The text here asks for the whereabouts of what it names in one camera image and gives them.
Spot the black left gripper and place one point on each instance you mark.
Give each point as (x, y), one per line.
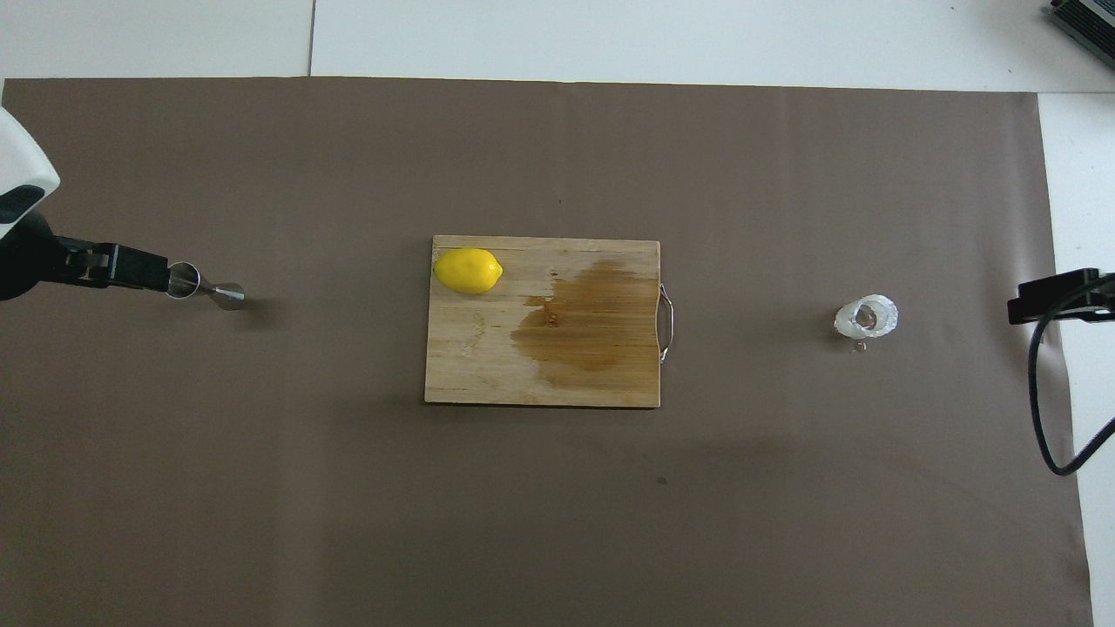
(22, 261)

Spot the steel double jigger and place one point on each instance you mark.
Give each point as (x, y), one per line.
(185, 280)

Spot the small clear glass cup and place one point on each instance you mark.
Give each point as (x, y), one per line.
(866, 317)

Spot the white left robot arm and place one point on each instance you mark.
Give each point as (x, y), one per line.
(22, 157)

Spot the brown paper table mat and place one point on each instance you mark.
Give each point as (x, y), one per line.
(261, 479)

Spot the black ribbed device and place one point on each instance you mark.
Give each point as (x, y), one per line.
(1084, 19)

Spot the yellow lemon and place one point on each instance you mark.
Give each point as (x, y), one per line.
(469, 271)

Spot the wooden cutting board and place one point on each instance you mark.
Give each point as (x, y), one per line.
(488, 348)

